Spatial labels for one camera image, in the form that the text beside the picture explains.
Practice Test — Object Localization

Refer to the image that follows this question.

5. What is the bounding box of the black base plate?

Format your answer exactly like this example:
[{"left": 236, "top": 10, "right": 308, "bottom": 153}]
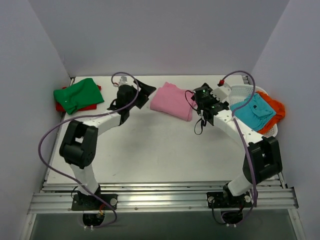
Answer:
[
  {"left": 206, "top": 191, "right": 252, "bottom": 209},
  {"left": 71, "top": 193, "right": 118, "bottom": 211}
]

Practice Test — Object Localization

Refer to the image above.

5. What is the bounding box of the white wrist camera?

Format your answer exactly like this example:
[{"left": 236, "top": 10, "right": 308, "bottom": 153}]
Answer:
[
  {"left": 111, "top": 76, "right": 129, "bottom": 88},
  {"left": 210, "top": 80, "right": 231, "bottom": 102}
]

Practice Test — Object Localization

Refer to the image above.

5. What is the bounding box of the turquoise t-shirt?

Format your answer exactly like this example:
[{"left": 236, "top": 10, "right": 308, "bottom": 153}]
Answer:
[{"left": 235, "top": 93, "right": 276, "bottom": 132}]

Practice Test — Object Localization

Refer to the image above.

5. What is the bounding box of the pink t-shirt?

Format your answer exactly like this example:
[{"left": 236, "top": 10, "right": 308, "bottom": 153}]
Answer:
[{"left": 150, "top": 82, "right": 196, "bottom": 122}]

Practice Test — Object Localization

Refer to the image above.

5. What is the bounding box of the aluminium rail frame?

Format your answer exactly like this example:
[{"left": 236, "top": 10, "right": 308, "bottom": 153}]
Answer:
[{"left": 29, "top": 75, "right": 298, "bottom": 214}]

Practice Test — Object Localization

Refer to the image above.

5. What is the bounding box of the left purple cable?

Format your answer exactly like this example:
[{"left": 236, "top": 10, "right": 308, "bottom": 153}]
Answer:
[{"left": 37, "top": 71, "right": 140, "bottom": 230}]

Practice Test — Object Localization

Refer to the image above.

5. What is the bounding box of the red folded t-shirt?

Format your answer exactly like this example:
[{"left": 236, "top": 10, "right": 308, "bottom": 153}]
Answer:
[{"left": 55, "top": 85, "right": 102, "bottom": 113}]

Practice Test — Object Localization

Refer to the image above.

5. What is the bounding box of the green folded t-shirt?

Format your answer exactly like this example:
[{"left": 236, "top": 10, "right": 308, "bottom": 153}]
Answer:
[{"left": 53, "top": 77, "right": 105, "bottom": 116}]

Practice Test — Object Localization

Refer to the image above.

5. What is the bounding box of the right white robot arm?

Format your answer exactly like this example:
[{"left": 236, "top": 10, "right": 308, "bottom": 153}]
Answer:
[{"left": 191, "top": 83, "right": 283, "bottom": 207}]

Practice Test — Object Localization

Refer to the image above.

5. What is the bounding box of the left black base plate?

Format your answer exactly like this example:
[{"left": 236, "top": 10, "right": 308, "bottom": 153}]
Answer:
[{"left": 71, "top": 193, "right": 118, "bottom": 211}]

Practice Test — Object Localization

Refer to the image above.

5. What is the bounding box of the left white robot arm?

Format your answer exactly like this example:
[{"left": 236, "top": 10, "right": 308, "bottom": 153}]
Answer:
[{"left": 59, "top": 76, "right": 157, "bottom": 210}]

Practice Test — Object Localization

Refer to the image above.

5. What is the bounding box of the orange t-shirt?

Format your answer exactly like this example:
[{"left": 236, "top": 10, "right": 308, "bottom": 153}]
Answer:
[{"left": 256, "top": 91, "right": 286, "bottom": 135}]

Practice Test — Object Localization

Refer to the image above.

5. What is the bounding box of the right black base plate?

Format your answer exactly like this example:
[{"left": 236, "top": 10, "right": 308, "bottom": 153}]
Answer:
[{"left": 206, "top": 191, "right": 252, "bottom": 209}]

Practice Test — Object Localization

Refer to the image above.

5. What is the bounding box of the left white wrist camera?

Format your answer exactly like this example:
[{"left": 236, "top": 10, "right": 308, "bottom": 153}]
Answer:
[{"left": 111, "top": 76, "right": 129, "bottom": 88}]

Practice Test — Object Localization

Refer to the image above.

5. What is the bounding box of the white perforated plastic basket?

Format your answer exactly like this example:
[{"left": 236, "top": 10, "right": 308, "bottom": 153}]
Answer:
[{"left": 227, "top": 84, "right": 278, "bottom": 137}]

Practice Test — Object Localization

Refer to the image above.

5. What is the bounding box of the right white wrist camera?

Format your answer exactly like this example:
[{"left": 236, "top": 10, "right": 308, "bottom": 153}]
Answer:
[{"left": 210, "top": 80, "right": 231, "bottom": 102}]

